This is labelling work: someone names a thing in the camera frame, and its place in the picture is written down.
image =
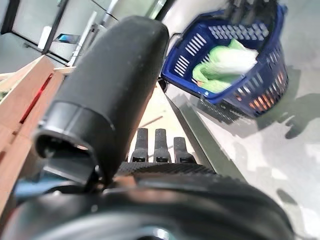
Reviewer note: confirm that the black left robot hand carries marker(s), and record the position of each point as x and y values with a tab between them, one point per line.
112	75

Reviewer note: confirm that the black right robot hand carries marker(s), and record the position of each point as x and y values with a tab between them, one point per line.
240	10

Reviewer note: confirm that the large napa cabbage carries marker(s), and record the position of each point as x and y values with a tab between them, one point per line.
225	65

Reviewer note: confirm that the blue plastic shopping basket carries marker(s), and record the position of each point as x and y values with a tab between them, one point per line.
185	50

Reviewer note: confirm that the white desk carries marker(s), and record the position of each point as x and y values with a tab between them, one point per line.
85	37

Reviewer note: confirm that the small wooden crate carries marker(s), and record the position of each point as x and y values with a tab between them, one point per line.
15	140

